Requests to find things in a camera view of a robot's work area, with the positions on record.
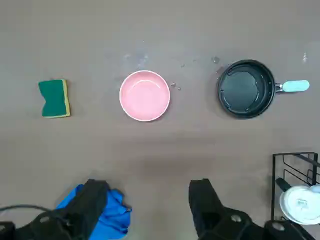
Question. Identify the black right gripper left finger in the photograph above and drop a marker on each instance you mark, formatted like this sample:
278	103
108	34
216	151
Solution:
75	220

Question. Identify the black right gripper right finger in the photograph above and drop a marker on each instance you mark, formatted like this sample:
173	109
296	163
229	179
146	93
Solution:
207	215

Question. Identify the green and yellow sponge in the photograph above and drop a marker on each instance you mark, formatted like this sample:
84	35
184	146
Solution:
53	98

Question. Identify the pink bowl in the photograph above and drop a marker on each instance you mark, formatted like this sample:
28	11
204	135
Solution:
145	96

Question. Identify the blue cloth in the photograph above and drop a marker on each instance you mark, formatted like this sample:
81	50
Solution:
115	215

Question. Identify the white cup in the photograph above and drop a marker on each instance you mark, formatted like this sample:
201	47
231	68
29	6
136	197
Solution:
300	205

